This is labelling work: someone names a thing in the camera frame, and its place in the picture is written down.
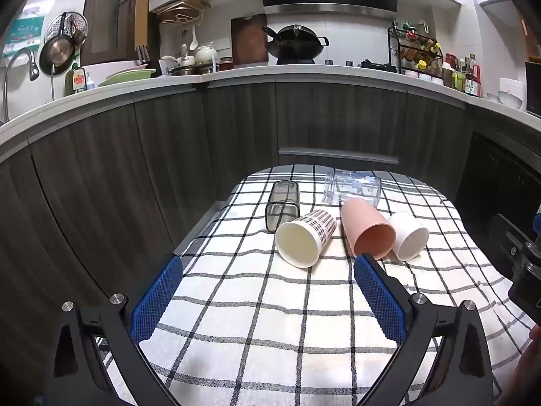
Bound hanging steel pan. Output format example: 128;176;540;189
39;13;74;77

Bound black built-in appliance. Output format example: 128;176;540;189
454;131;541;238

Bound chrome faucet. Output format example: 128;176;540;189
1;48;40;122

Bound red label sauce bottle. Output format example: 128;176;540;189
464;54;483;97

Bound green dish tray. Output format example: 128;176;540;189
98;68;158;87

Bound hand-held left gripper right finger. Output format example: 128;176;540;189
353;253;495;406

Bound pink plastic cup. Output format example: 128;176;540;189
340;199;397;260

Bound white teapot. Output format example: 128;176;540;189
194;43;219;64

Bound plain white cup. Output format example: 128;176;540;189
386;211;430;262

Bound clear glass cup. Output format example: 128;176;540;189
322;169;382;208

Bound green dish soap bottle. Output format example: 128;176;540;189
65;63;88;96

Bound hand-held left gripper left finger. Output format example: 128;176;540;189
44;253;184;406

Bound grey transparent square cup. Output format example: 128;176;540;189
264;180;301;233

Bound wall poster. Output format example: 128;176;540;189
2;3;45;60

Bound white patterned paper cup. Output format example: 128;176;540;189
275;209;337;269

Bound black gas stove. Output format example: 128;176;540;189
276;57;398;70

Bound black white checked cloth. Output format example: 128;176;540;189
97;165;537;406

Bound person's right hand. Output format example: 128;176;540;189
494;323;541;406

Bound hanging steel steamer basket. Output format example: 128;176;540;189
43;11;89;47

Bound brown wooden cutting board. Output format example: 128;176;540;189
230;14;269;67

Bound stack of white bowls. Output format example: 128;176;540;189
498;77;527;108

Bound grey drawer handle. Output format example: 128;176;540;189
278;146;400;165

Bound black wok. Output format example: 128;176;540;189
262;24;330;61

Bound wooden boards on shelf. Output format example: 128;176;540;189
156;0;211;24

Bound black wire spice rack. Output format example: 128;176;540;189
387;25;444;77

